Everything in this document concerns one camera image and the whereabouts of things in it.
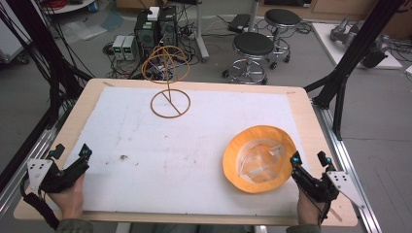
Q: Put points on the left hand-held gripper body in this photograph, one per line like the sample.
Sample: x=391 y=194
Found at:
x=38 y=171

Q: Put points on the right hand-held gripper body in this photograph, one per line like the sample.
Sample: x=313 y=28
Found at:
x=343 y=186

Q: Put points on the orange bucket hat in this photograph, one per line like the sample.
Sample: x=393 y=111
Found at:
x=259 y=158

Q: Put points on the person's left hand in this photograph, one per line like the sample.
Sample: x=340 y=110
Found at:
x=69 y=199

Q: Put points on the person's right hand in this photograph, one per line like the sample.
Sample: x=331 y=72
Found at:
x=307 y=208

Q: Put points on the white table mat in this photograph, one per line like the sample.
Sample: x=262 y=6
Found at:
x=168 y=152

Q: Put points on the grey power supply unit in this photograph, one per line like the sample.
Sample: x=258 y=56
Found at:
x=130 y=48
x=118 y=47

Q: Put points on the white platform board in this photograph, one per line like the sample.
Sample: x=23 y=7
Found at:
x=330 y=42

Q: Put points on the grey equipment case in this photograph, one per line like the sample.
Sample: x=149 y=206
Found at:
x=11 y=42

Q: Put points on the large black round stool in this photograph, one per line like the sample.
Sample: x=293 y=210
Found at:
x=253 y=44

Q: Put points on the black computer tower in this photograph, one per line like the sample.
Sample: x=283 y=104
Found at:
x=168 y=30
x=145 y=32

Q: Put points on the small black round stool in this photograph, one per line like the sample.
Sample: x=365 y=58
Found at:
x=282 y=17

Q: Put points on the white round table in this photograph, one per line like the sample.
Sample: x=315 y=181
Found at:
x=69 y=6

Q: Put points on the black flat device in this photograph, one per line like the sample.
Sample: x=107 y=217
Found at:
x=239 y=22

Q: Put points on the white box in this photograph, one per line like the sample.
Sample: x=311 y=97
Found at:
x=153 y=13

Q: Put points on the aluminium rail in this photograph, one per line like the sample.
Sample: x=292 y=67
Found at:
x=22 y=174
x=346 y=161

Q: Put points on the black metal frame stand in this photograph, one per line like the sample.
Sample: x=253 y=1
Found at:
x=350 y=64
x=48 y=48

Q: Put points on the grey metal post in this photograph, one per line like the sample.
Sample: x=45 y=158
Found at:
x=201 y=32

